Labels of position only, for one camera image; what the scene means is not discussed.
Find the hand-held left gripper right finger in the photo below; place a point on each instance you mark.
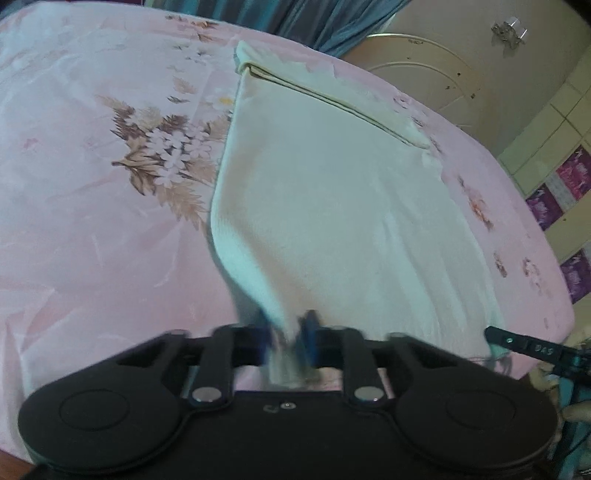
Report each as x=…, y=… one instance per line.
x=364, y=360

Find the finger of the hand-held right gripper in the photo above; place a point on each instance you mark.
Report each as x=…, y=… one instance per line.
x=521, y=344

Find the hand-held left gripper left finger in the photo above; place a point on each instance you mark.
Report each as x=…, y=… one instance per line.
x=221, y=360

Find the white knit sweater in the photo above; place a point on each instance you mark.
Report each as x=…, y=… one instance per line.
x=332, y=207

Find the pink floral bed sheet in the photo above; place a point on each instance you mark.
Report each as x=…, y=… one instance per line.
x=92, y=230

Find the cream round headboard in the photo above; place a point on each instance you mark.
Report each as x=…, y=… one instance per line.
x=415, y=78

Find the blue curtain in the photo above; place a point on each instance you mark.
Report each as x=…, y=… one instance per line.
x=323, y=23

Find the crystal wall lamp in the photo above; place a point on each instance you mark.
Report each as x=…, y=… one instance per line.
x=509, y=31

